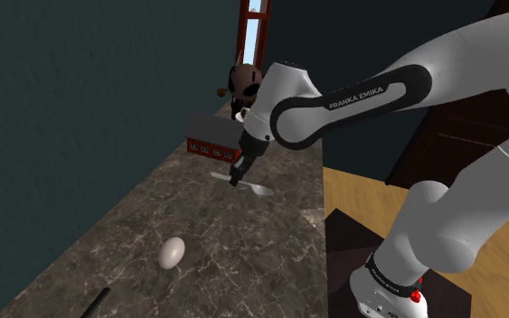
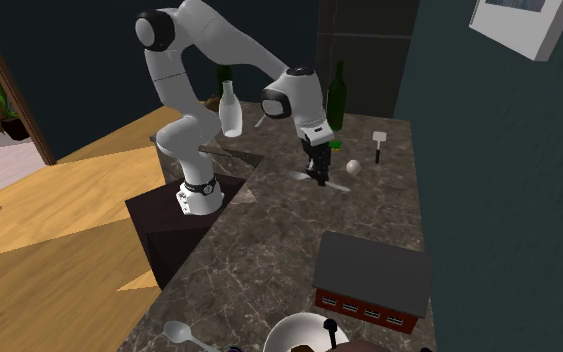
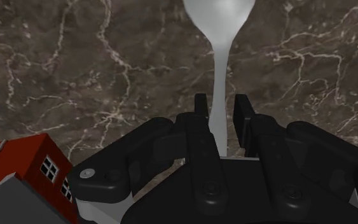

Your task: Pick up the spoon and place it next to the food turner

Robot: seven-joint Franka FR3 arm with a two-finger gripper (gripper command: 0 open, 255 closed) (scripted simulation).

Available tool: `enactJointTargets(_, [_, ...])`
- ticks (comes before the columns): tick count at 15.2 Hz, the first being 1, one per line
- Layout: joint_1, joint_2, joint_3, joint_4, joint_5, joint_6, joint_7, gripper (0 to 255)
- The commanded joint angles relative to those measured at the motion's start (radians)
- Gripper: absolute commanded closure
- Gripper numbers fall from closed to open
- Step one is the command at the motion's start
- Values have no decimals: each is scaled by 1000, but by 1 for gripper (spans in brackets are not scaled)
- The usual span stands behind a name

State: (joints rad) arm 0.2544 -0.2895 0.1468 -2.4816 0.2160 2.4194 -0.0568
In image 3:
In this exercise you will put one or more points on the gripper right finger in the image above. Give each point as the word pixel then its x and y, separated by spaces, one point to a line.
pixel 278 155

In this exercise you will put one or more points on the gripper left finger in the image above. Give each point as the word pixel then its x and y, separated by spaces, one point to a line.
pixel 197 145

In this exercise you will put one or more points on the white spoon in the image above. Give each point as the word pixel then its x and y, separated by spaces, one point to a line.
pixel 220 46

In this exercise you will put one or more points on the red toy barn house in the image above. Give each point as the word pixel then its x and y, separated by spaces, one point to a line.
pixel 23 173

